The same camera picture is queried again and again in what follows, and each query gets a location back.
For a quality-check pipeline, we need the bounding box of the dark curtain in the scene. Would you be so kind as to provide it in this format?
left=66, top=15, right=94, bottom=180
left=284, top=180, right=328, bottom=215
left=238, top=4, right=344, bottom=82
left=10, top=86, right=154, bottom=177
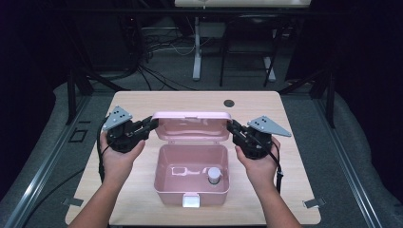
left=0, top=0, right=69, bottom=198
left=286, top=0, right=403, bottom=203

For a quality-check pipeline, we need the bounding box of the small white-capped bottle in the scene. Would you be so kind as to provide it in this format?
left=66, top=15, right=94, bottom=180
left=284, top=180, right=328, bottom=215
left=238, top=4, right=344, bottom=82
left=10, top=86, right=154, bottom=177
left=207, top=166, right=222, bottom=185

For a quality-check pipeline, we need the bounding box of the right hand-held gripper cable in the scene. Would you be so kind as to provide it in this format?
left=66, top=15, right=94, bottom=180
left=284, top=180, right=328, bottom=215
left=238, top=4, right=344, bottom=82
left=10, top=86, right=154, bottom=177
left=240, top=127, right=284, bottom=195

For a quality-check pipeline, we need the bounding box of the tangle of floor cables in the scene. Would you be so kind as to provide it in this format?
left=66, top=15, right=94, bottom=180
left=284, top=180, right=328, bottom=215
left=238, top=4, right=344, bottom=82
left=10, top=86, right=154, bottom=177
left=136, top=28, right=199, bottom=93

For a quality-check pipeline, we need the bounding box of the black floor cable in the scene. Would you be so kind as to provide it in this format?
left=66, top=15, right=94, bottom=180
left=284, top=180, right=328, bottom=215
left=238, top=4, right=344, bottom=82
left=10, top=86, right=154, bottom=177
left=23, top=167, right=86, bottom=228

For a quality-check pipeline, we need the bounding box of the grey tape strip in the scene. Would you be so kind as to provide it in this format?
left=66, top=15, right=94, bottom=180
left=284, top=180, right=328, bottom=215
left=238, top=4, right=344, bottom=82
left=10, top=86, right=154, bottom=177
left=302, top=197, right=327, bottom=209
left=61, top=197, right=85, bottom=207

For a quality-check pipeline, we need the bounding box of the grey control box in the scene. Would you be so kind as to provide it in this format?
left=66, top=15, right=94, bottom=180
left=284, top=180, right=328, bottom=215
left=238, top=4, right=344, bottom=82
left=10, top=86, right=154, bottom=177
left=199, top=22, right=226, bottom=39

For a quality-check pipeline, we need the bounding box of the person's right hand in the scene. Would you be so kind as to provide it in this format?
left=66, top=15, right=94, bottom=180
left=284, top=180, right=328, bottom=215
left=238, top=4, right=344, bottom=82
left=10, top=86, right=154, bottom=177
left=235, top=136, right=281, bottom=191

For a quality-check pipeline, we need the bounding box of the white desk with legs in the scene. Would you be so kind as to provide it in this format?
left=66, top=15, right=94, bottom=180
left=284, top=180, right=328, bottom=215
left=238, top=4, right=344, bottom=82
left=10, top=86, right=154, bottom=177
left=174, top=0, right=314, bottom=83

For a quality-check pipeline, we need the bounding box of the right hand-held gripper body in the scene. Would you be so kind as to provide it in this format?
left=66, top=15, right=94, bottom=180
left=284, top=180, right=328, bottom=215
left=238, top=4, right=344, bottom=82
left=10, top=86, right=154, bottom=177
left=239, top=115, right=293, bottom=161

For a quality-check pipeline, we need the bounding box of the black chair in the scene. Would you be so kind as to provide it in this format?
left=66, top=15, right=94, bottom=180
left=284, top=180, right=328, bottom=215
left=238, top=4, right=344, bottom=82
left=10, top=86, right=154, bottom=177
left=219, top=13, right=286, bottom=88

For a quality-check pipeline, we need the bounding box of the left hand-held gripper cable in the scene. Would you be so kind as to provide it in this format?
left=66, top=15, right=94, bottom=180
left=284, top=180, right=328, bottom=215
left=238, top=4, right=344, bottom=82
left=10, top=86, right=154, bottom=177
left=96, top=118, right=110, bottom=184

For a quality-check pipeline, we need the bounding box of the person's left hand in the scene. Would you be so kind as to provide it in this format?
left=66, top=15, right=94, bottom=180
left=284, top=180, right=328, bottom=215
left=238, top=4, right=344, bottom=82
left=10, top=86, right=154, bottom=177
left=99, top=131, right=146, bottom=188

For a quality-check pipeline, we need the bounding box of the aluminium rail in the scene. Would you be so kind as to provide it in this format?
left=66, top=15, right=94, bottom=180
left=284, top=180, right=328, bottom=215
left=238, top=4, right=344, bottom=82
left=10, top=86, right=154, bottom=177
left=1, top=94, right=93, bottom=228
left=312, top=94, right=384, bottom=228

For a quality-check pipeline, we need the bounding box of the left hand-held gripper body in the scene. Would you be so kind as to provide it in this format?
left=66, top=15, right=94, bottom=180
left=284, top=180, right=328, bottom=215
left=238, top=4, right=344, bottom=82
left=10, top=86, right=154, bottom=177
left=102, top=105, right=143, bottom=154

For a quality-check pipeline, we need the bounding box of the pink storage box with handle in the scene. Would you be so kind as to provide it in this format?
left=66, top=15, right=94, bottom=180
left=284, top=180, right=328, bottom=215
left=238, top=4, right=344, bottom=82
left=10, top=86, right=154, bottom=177
left=151, top=110, right=234, bottom=209

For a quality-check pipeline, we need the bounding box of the black metal frame stand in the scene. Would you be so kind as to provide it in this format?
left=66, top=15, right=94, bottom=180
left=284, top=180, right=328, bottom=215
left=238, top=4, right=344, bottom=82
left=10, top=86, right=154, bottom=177
left=65, top=66, right=131, bottom=126
left=278, top=67, right=336, bottom=129

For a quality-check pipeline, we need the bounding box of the hand-held gripper cable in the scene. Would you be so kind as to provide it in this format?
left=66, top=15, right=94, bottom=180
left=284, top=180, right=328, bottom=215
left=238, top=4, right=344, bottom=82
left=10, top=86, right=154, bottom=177
left=240, top=127, right=284, bottom=195
left=96, top=118, right=110, bottom=184

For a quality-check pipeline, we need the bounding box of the dark equipment tower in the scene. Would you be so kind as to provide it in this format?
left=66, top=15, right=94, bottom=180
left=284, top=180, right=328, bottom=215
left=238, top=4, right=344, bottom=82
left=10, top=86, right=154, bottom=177
left=79, top=15, right=144, bottom=72

